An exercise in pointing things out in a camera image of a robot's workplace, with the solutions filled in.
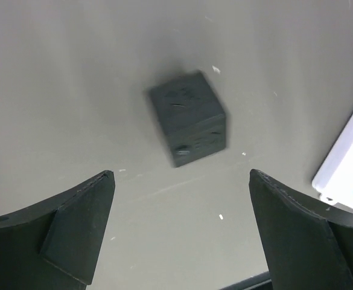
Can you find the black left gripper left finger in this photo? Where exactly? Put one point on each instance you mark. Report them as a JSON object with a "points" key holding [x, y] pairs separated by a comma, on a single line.
{"points": [[55, 243]]}

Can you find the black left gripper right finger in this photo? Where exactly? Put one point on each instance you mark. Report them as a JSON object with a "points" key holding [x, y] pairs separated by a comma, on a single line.
{"points": [[308, 244]]}

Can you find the black cube adapter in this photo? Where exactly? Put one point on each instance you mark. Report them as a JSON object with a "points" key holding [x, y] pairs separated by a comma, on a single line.
{"points": [[191, 117]]}

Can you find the white power strip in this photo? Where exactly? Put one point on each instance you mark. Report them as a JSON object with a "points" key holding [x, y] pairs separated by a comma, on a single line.
{"points": [[334, 179]]}

